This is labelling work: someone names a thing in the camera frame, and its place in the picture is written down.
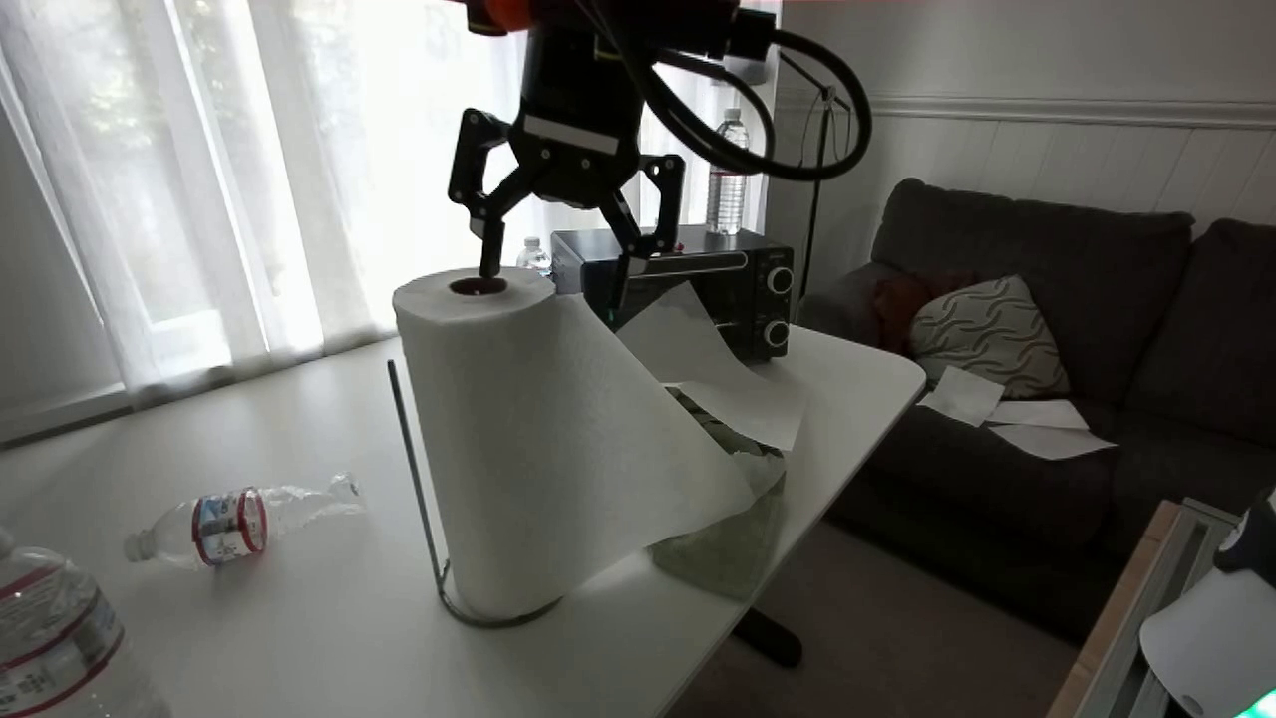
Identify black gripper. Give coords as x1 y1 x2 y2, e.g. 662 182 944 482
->
443 24 689 291

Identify white paper towel roll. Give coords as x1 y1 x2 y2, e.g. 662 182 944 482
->
396 272 753 618

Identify small water bottle behind oven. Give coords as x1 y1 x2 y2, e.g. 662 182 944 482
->
520 236 549 276

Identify upright clear water bottle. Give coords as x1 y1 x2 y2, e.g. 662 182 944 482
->
706 107 750 236

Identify black toaster oven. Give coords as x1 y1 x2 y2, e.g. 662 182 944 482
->
549 223 795 361

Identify black floor lamp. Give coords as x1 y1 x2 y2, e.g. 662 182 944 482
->
773 49 859 301

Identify dark red cushion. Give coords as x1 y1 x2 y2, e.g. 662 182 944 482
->
872 276 935 349

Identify white sheer curtain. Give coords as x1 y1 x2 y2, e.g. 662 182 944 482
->
0 0 527 396

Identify patterned beige cushion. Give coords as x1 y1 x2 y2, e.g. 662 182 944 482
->
908 276 1069 399

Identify black table leg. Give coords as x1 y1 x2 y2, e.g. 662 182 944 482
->
733 611 800 668

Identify lying clear water bottle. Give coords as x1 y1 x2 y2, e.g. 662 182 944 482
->
125 476 365 569

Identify white papers on sofa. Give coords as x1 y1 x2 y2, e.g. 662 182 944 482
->
924 368 1109 464

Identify dark grey sofa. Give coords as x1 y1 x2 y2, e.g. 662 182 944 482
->
799 178 1276 641

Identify near water bottle red label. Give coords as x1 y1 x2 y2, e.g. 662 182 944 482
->
0 533 170 718

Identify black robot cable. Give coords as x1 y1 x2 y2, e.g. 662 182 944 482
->
583 0 878 182

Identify wire paper towel holder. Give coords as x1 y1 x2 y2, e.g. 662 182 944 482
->
384 360 564 629

